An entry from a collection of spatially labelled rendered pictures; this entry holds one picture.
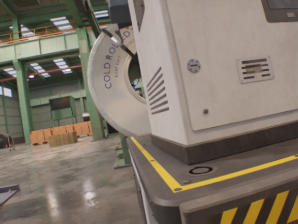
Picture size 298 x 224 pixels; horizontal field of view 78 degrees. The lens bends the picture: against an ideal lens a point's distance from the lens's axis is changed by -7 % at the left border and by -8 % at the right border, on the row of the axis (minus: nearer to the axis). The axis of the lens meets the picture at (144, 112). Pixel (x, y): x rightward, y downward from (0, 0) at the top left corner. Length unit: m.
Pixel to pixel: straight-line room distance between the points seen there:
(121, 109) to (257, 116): 1.40
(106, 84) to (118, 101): 0.18
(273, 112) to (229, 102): 0.09
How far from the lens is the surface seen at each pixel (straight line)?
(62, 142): 7.65
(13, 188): 1.96
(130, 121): 1.66
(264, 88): 0.38
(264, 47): 0.40
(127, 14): 1.04
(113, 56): 1.76
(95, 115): 6.34
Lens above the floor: 0.40
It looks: 2 degrees up
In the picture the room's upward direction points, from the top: 10 degrees counter-clockwise
